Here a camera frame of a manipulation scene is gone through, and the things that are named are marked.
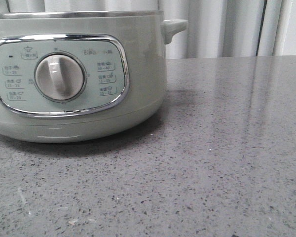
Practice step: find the pale green electric pot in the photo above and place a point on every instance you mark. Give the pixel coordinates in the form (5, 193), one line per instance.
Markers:
(80, 75)

